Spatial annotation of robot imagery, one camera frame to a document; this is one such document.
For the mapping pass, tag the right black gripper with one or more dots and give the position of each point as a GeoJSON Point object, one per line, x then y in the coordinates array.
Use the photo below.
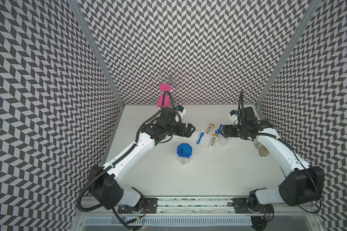
{"type": "Point", "coordinates": [231, 133]}

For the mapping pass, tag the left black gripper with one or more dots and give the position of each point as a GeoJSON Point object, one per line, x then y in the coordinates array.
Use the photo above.
{"type": "Point", "coordinates": [188, 132]}

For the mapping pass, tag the clear cup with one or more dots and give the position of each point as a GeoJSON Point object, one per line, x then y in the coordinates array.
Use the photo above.
{"type": "Point", "coordinates": [222, 141]}
{"type": "Point", "coordinates": [184, 160]}

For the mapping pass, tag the white bottle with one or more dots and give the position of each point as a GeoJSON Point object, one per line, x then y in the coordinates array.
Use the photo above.
{"type": "Point", "coordinates": [209, 130]}
{"type": "Point", "coordinates": [213, 141]}

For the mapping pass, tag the blue lid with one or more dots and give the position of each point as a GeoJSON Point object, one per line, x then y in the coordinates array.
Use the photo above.
{"type": "Point", "coordinates": [218, 131]}
{"type": "Point", "coordinates": [184, 150]}

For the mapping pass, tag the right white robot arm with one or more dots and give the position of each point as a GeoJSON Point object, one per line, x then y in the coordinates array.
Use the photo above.
{"type": "Point", "coordinates": [303, 182]}

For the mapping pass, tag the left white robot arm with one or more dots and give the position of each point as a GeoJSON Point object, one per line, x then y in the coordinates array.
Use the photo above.
{"type": "Point", "coordinates": [103, 188]}

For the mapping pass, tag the blue lid under cup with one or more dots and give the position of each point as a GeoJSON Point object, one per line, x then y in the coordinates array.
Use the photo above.
{"type": "Point", "coordinates": [218, 131]}

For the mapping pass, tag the blue toothbrush back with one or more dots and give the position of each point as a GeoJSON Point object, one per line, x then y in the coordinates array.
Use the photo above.
{"type": "Point", "coordinates": [200, 138]}

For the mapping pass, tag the white bottle by cup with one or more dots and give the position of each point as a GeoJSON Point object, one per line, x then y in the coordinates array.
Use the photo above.
{"type": "Point", "coordinates": [213, 141]}

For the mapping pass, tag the green herb spice jar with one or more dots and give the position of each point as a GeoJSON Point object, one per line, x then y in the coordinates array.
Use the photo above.
{"type": "Point", "coordinates": [257, 144]}

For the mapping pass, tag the brown spice jar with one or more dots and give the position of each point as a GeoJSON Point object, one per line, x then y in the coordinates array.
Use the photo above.
{"type": "Point", "coordinates": [263, 152]}

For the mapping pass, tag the pink plastic wine glass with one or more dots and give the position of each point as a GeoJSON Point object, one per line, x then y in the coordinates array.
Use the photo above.
{"type": "Point", "coordinates": [164, 99]}

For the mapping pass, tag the chrome glass holder stand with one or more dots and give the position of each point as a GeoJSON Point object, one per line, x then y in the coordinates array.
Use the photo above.
{"type": "Point", "coordinates": [172, 81]}

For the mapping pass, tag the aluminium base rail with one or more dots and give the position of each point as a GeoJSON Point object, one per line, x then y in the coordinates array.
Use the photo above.
{"type": "Point", "coordinates": [214, 206]}

